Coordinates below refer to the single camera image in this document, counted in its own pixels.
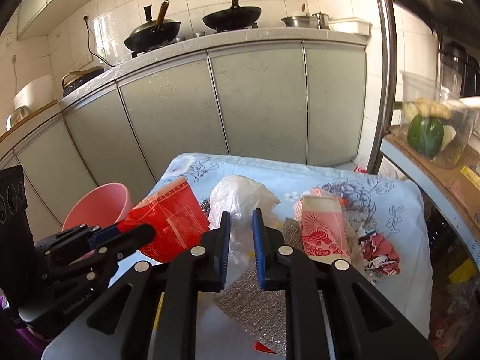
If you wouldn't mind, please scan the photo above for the black wok with lid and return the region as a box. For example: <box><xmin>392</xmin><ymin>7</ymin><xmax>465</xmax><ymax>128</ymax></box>
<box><xmin>124</xmin><ymin>0</ymin><xmax>181</xmax><ymax>54</ymax></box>

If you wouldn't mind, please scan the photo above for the grey kitchen cabinet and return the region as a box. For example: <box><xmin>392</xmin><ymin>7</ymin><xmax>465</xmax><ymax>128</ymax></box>
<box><xmin>1</xmin><ymin>28</ymin><xmax>367</xmax><ymax>238</ymax></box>

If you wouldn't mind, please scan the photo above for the black induction cooker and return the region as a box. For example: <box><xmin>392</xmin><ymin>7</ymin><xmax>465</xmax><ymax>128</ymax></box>
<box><xmin>61</xmin><ymin>66</ymin><xmax>105</xmax><ymax>97</ymax></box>

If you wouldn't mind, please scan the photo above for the crumpled red patterned wrapper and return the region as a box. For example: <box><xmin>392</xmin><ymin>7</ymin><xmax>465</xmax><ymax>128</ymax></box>
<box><xmin>360</xmin><ymin>232</ymin><xmax>400</xmax><ymax>276</ymax></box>

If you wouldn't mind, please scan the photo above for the metal shelf pole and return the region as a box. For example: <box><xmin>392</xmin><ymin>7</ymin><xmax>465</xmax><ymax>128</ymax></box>
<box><xmin>367</xmin><ymin>0</ymin><xmax>398</xmax><ymax>174</ymax></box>

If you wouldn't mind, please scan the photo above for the pink plastic trash bin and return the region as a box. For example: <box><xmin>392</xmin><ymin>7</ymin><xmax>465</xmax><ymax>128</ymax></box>
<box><xmin>62</xmin><ymin>183</ymin><xmax>134</xmax><ymax>231</ymax></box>

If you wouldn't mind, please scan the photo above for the clear plastic container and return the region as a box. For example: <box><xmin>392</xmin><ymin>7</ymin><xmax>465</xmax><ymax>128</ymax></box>
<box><xmin>400</xmin><ymin>71</ymin><xmax>479</xmax><ymax>169</ymax></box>

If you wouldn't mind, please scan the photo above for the steel pot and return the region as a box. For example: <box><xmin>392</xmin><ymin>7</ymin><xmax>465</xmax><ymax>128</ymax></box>
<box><xmin>281</xmin><ymin>3</ymin><xmax>320</xmax><ymax>29</ymax></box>

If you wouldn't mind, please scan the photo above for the green bell pepper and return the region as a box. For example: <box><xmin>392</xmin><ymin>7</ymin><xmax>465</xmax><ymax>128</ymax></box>
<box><xmin>407</xmin><ymin>115</ymin><xmax>443</xmax><ymax>159</ymax></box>

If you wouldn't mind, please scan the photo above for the red cardboard box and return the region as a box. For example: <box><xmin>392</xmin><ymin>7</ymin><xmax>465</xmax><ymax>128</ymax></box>
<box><xmin>253</xmin><ymin>341</ymin><xmax>275</xmax><ymax>354</ymax></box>

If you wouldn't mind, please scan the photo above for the white plastic bag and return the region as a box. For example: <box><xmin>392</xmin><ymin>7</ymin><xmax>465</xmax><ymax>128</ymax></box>
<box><xmin>208</xmin><ymin>175</ymin><xmax>281</xmax><ymax>268</ymax></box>

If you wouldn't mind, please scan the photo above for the red plastic snack bag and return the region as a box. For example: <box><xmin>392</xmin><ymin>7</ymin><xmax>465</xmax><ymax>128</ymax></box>
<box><xmin>118</xmin><ymin>176</ymin><xmax>209</xmax><ymax>263</ymax></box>

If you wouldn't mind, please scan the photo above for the black wok wooden handle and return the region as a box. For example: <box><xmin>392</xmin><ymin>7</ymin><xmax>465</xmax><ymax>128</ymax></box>
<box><xmin>202</xmin><ymin>0</ymin><xmax>262</xmax><ymax>33</ymax></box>

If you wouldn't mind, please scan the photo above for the small steel kettle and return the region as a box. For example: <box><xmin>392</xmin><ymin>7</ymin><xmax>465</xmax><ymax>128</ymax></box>
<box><xmin>312</xmin><ymin>11</ymin><xmax>329</xmax><ymax>30</ymax></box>

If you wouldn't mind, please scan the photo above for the white cabbage piece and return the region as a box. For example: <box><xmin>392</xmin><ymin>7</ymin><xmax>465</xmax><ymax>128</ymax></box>
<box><xmin>440</xmin><ymin>124</ymin><xmax>456</xmax><ymax>151</ymax></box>

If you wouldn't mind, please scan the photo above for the yellow foam fruit net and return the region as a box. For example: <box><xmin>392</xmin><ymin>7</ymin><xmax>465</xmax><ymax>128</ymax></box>
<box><xmin>152</xmin><ymin>292</ymin><xmax>165</xmax><ymax>337</ymax></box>

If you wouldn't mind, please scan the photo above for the black power cable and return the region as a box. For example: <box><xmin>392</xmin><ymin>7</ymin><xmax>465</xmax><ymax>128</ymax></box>
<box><xmin>83</xmin><ymin>14</ymin><xmax>116</xmax><ymax>68</ymax></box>

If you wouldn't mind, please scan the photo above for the crumpled clear plastic wrap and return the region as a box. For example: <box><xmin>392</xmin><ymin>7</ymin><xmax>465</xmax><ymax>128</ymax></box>
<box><xmin>344</xmin><ymin>219</ymin><xmax>377</xmax><ymax>284</ymax></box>

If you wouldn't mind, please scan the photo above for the white spoon handle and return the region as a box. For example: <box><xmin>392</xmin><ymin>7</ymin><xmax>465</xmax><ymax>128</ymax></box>
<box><xmin>447</xmin><ymin>96</ymin><xmax>480</xmax><ymax>109</ymax></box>

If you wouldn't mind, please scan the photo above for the black blender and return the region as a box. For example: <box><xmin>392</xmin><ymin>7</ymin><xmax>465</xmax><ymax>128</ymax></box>
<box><xmin>439</xmin><ymin>41</ymin><xmax>479</xmax><ymax>98</ymax></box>

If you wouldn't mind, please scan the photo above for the flattened cardboard sheet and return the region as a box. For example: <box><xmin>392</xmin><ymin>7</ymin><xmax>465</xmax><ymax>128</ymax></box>
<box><xmin>387</xmin><ymin>125</ymin><xmax>479</xmax><ymax>230</ymax></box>

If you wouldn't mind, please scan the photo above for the light blue floral tablecloth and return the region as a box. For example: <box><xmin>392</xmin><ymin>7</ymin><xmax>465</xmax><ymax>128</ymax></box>
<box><xmin>40</xmin><ymin>152</ymin><xmax>432</xmax><ymax>360</ymax></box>

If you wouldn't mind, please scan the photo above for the ginger root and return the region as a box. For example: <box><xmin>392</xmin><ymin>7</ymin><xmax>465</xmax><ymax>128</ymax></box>
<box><xmin>414</xmin><ymin>97</ymin><xmax>452</xmax><ymax>119</ymax></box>

